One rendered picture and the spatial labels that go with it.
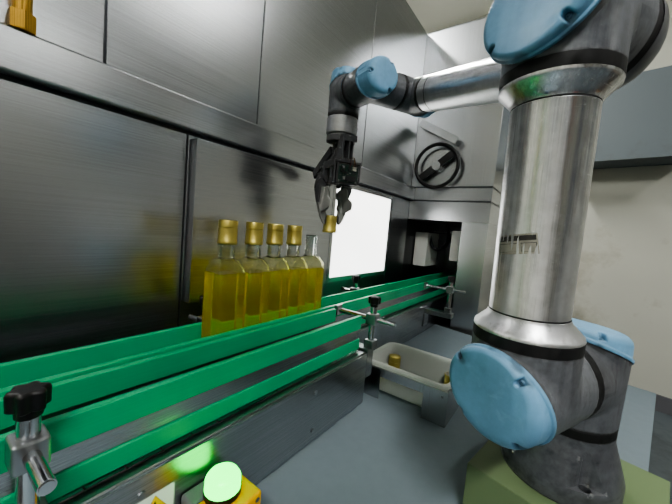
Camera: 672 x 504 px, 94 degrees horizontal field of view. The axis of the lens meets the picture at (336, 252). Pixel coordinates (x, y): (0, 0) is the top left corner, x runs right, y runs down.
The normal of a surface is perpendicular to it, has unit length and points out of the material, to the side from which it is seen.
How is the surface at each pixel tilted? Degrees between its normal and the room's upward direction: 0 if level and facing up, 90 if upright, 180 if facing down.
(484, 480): 90
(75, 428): 90
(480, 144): 90
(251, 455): 90
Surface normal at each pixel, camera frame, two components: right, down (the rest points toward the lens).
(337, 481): 0.09, -0.99
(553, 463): -0.65, -0.26
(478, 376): -0.87, 0.13
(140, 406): 0.81, 0.11
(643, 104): -0.73, -0.01
